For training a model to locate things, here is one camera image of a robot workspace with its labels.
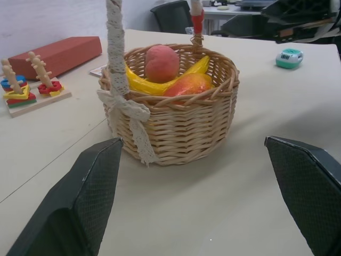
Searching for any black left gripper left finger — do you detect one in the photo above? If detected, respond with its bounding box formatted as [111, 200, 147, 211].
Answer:
[6, 137, 124, 256]

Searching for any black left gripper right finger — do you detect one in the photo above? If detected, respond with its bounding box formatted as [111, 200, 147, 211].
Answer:
[264, 135, 341, 256]

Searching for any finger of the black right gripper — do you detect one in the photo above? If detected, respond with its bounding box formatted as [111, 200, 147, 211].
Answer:
[261, 0, 337, 22]
[274, 19, 341, 45]

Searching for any teal and white timer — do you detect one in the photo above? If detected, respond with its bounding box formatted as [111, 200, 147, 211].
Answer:
[275, 48, 305, 70]

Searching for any white background desk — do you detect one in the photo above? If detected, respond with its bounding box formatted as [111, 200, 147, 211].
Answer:
[201, 0, 267, 17]

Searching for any wooden shape stacking toy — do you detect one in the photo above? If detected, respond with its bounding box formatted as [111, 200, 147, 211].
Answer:
[0, 51, 73, 118]

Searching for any green toy piece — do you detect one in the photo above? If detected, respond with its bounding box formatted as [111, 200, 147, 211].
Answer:
[7, 100, 38, 109]

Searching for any red triangle toy piece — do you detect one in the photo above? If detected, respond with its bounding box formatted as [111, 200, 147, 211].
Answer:
[6, 92, 37, 105]

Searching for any red hexagon toy piece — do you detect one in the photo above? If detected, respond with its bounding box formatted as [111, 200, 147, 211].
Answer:
[37, 80, 65, 95]

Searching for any black office chair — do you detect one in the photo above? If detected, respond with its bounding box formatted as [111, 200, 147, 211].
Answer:
[150, 0, 194, 35]

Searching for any yellow triangle toy piece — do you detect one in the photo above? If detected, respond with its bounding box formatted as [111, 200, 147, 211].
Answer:
[3, 85, 31, 100]

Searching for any orange yellow mango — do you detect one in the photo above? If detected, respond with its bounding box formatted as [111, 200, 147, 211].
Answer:
[162, 74, 214, 105]

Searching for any white paper card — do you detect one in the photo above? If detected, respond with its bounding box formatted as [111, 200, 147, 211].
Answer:
[89, 65, 109, 77]

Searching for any yellow banana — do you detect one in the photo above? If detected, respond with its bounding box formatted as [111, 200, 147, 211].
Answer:
[125, 55, 211, 95]

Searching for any pink peach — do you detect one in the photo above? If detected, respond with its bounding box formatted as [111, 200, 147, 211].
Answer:
[145, 44, 180, 83]

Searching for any red rectangular box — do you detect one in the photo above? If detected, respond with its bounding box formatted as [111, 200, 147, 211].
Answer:
[7, 36, 103, 82]

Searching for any wicker basket with lace handle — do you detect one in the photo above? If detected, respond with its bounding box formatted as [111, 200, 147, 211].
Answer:
[96, 0, 240, 167]

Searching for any blue ring toy piece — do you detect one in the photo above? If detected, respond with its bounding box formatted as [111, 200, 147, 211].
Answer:
[0, 75, 27, 90]

